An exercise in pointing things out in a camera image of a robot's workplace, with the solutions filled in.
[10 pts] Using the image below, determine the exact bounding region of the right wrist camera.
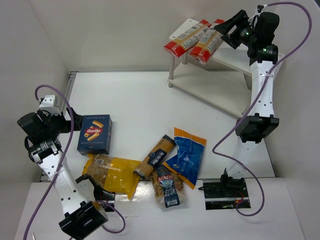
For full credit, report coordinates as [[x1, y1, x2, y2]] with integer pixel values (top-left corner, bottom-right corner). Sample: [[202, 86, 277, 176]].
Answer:
[[252, 4, 267, 18]]

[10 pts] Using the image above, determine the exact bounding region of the red spaghetti bag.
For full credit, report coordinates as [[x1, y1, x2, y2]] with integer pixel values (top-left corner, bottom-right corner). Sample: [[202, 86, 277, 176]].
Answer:
[[190, 19, 224, 66], [163, 19, 212, 58]]

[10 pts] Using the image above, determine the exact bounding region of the red spaghetti bag on shelf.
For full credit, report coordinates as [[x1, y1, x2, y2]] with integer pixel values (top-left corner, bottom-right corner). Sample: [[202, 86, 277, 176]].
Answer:
[[163, 19, 212, 58]]

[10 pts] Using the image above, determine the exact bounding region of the blue Barilla pasta box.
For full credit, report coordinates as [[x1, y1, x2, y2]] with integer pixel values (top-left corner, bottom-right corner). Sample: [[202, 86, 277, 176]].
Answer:
[[77, 114, 113, 156]]

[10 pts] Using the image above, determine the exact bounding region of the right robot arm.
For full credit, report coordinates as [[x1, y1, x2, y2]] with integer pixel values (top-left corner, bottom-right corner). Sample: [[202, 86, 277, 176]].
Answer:
[[214, 10, 280, 197]]

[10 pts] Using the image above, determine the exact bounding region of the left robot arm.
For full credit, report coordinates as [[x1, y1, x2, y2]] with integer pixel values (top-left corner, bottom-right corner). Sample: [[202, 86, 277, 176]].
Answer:
[[17, 109, 108, 240]]

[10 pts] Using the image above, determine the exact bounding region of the Agnesi fusilli pasta bag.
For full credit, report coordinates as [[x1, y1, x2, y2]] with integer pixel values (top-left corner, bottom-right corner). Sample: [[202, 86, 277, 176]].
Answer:
[[150, 165, 186, 210]]

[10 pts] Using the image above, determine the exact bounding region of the blue orange pasta bag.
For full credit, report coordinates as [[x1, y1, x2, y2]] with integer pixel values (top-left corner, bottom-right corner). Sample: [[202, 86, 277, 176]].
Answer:
[[163, 127, 207, 189]]

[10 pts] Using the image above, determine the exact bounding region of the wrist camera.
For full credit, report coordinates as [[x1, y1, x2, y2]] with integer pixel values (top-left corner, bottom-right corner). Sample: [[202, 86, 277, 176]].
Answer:
[[39, 95, 60, 115], [252, 4, 267, 18]]

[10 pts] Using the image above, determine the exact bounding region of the dark label spaghetti bag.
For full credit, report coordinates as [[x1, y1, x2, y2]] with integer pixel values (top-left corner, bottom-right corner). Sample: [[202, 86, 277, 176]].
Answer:
[[133, 134, 176, 180]]

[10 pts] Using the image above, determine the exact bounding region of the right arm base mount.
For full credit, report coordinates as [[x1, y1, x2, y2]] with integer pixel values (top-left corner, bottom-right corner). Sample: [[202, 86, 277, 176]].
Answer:
[[197, 180, 251, 210]]

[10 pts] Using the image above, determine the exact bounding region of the white two-tier shelf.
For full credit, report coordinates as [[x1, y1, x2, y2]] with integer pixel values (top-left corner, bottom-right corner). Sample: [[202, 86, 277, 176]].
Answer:
[[166, 18, 286, 118]]

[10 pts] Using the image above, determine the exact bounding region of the yellow fusilli pasta bag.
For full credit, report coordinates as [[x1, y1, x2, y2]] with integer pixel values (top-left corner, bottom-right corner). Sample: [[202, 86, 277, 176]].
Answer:
[[82, 154, 141, 200]]

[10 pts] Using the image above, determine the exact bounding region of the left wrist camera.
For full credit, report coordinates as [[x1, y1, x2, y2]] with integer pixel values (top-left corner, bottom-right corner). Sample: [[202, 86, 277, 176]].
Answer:
[[39, 95, 60, 115]]

